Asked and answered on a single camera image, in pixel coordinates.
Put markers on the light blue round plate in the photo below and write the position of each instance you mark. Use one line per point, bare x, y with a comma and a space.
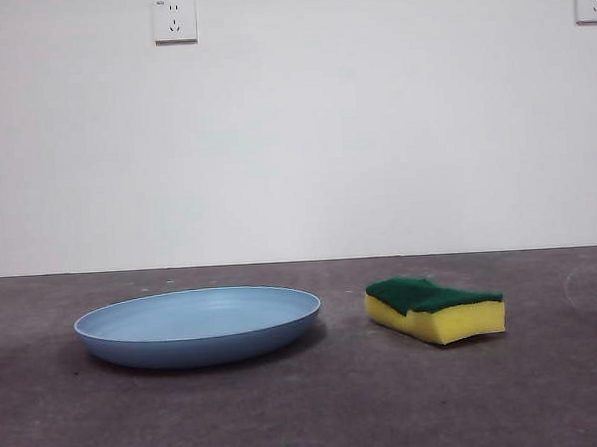
199, 339

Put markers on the yellow sponge with green pad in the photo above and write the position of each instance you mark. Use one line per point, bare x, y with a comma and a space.
454, 323

